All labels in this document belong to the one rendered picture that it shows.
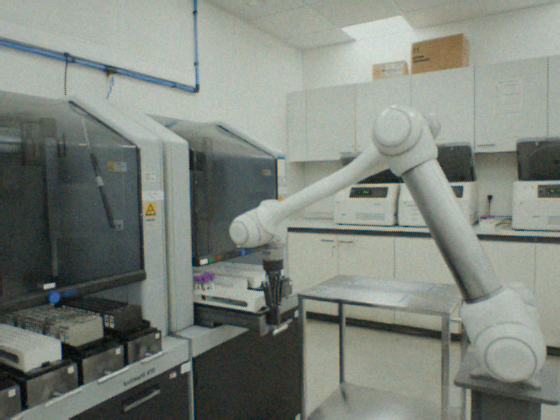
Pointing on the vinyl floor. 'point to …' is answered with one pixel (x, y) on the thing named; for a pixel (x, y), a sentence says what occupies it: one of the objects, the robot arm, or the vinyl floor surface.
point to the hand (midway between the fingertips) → (274, 314)
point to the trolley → (353, 399)
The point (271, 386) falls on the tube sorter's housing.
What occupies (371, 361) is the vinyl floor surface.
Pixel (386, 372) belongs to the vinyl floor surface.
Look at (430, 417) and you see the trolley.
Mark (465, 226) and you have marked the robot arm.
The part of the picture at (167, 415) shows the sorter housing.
